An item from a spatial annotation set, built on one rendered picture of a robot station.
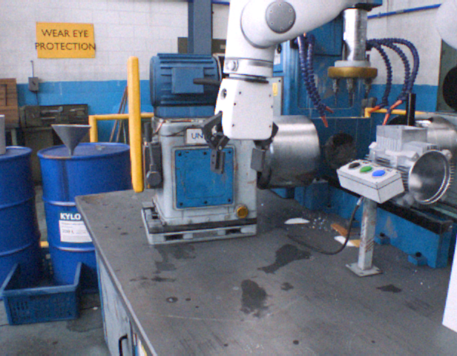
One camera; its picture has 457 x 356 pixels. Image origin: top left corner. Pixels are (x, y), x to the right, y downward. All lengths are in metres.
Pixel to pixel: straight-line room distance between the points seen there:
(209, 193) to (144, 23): 5.48
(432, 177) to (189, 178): 0.74
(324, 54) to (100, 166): 1.43
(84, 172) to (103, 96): 3.93
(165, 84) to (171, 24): 5.48
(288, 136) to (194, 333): 0.71
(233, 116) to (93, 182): 1.87
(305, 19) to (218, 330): 0.58
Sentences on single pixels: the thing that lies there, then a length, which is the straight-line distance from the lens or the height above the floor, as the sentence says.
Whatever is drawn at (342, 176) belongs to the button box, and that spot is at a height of 1.04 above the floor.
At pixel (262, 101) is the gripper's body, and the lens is 0.69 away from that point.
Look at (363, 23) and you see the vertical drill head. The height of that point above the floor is 1.49.
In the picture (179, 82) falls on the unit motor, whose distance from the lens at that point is 1.17.
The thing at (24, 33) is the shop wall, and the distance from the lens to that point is 6.27.
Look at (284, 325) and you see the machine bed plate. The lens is 0.84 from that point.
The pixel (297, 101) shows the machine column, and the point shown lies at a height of 1.21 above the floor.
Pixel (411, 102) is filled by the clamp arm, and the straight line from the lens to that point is 1.50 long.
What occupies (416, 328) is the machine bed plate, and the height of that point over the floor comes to 0.80.
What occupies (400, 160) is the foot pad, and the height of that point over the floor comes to 1.06.
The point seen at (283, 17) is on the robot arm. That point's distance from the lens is 0.61.
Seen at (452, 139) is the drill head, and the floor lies 1.08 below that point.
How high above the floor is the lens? 1.26
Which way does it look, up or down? 13 degrees down
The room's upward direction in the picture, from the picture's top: straight up
